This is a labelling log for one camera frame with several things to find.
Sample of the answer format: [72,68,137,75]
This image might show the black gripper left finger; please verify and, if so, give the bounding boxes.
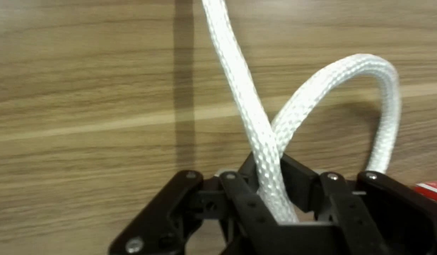
[108,152,286,255]

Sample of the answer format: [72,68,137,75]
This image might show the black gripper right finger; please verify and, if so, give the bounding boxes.
[279,152,437,255]

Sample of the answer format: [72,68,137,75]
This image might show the thick white braided rope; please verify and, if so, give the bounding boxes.
[200,0,403,225]

